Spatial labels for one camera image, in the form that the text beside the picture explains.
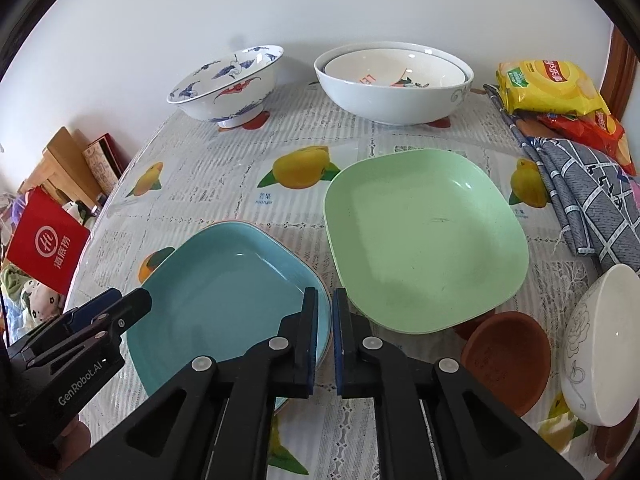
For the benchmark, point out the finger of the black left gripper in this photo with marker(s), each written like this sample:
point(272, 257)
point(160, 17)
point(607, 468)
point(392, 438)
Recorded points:
point(77, 319)
point(50, 339)

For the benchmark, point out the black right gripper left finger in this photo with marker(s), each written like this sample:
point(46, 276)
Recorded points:
point(212, 420)

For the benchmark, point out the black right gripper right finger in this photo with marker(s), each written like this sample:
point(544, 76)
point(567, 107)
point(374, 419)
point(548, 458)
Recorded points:
point(434, 420)

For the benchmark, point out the brown clay bowl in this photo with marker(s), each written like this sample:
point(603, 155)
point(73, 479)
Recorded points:
point(510, 355)
point(610, 441)

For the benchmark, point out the blue square plate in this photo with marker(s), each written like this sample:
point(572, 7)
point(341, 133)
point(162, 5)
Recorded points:
point(182, 323)

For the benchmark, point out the white floral bowl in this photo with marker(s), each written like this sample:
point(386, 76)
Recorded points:
point(600, 350)

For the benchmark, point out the green square plate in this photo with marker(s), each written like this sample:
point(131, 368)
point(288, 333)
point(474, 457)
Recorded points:
point(423, 240)

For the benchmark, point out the red paper bag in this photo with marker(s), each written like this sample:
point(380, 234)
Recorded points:
point(47, 242)

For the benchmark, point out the wooden chair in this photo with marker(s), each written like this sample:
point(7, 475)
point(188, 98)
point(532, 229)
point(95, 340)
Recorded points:
point(63, 172)

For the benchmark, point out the patterned red box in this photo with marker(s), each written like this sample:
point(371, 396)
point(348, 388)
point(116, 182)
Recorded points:
point(105, 162)

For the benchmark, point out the fruit print tablecloth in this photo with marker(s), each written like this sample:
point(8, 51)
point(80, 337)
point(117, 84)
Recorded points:
point(210, 175)

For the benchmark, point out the blue crane patterned bowl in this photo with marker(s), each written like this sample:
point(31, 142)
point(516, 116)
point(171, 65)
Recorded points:
point(231, 90)

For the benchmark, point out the grey checked cloth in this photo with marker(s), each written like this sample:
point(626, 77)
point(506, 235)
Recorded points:
point(591, 195)

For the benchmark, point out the red chips bag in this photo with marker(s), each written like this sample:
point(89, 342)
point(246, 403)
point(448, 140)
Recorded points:
point(598, 130)

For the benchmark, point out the large white bowl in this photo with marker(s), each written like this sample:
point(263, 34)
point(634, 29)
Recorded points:
point(393, 106)

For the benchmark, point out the yellow chips bag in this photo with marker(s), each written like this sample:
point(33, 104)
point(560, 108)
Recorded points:
point(548, 86)

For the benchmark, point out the white lemon print bowl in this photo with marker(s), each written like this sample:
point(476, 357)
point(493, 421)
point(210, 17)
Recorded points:
point(390, 67)

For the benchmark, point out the brown wooden door frame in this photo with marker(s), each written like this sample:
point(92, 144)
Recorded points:
point(619, 74)

